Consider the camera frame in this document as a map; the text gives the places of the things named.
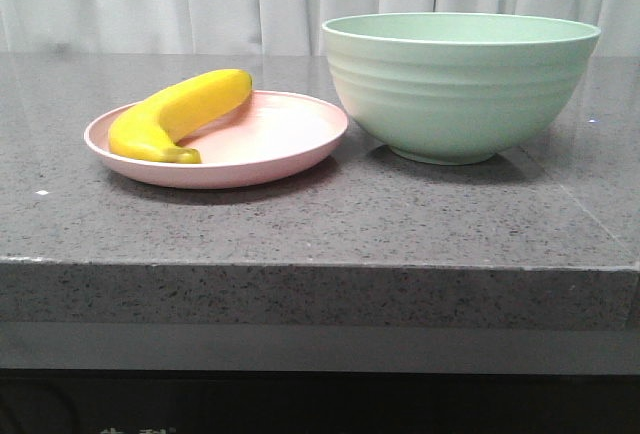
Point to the green bowl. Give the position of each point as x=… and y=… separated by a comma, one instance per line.
x=455, y=88

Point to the pink plate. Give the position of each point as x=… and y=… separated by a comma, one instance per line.
x=272, y=136

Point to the yellow banana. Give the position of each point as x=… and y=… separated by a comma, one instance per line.
x=152, y=128

